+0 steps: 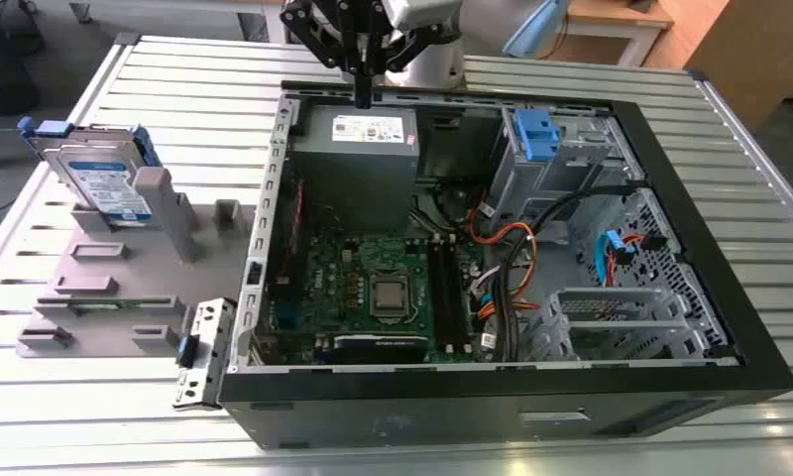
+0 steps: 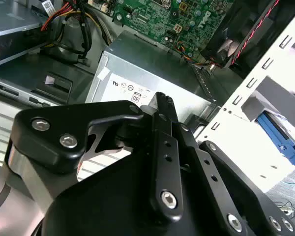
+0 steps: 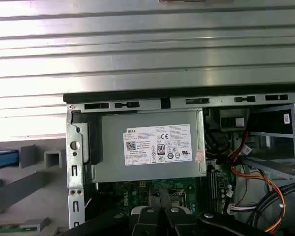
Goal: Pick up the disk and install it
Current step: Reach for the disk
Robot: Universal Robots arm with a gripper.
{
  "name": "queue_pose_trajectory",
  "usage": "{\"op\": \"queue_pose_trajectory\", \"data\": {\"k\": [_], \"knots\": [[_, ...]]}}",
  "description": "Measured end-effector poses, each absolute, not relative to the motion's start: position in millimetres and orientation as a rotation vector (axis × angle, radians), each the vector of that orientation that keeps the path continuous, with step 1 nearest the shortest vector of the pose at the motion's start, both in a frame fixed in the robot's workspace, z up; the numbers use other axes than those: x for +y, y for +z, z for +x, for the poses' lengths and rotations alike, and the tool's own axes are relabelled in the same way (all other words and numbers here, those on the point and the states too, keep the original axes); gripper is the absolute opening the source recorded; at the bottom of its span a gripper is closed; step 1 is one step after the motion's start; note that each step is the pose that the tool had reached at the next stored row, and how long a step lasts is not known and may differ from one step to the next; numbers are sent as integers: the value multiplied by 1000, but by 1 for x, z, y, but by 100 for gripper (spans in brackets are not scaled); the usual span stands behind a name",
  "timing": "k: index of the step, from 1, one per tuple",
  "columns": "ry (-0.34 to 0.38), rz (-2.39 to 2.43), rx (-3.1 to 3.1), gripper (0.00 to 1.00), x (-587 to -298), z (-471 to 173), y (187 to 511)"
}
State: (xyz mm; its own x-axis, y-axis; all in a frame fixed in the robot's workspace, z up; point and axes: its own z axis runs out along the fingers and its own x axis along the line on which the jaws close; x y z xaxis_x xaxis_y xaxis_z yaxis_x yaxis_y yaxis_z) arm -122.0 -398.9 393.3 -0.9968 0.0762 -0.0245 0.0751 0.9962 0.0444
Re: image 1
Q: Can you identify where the silver CPU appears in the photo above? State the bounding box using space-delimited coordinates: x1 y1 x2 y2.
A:
369 280 415 316

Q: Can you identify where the black bin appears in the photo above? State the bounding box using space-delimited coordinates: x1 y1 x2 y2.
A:
0 49 45 118

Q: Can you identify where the white desk frame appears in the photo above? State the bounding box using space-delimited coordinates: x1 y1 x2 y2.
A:
69 0 292 46

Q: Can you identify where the orange wire bundle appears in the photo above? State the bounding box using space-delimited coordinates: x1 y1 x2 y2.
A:
468 222 544 313

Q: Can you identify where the metal optical drive cage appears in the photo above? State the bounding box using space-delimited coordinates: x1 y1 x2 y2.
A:
488 106 644 237

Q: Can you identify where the wooden cabinet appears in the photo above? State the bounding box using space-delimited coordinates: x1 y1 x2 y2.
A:
640 0 793 133

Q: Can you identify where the thin red wire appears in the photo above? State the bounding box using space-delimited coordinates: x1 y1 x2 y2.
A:
280 177 307 287

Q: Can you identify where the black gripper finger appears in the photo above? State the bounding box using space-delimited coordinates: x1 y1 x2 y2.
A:
364 22 465 110
279 0 367 110

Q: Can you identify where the grey power supply unit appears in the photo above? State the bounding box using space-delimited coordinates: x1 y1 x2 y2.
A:
288 104 421 238

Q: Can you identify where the CPU socket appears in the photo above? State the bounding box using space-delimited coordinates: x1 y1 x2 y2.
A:
367 267 417 326

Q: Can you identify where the thick black wire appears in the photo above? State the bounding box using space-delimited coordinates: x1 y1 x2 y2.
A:
495 183 643 362

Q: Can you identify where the green motherboard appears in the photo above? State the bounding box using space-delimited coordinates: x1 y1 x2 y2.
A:
256 232 497 366

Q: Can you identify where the orange power wire black plug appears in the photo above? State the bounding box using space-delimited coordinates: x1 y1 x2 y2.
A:
623 233 668 252

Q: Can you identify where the grey parts rack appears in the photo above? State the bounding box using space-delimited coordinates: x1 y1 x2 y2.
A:
16 166 259 358

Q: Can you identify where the black PC case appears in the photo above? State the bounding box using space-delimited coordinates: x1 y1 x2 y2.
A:
216 78 793 451

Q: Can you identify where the blue drive cage latch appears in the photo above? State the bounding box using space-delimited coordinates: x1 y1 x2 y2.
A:
512 108 561 163

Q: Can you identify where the hard disk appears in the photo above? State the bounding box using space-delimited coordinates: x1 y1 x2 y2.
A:
16 116 167 230

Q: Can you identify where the black graphics card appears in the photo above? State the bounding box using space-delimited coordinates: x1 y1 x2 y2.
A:
333 334 431 363

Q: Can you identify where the metal slot retainer bracket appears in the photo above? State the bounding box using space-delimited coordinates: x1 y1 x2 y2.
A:
171 296 239 411

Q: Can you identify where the wooden desk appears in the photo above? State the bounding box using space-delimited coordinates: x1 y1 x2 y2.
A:
563 0 676 68

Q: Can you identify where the black RAM slot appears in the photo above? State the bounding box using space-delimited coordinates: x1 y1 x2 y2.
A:
425 236 452 348
443 236 469 351

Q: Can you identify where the green RAM stick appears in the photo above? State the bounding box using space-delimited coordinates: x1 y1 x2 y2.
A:
72 296 173 311

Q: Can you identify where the blue data wire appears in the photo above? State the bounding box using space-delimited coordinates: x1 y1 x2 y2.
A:
596 229 638 288

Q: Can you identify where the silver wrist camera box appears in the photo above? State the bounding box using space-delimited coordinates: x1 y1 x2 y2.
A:
383 0 463 32

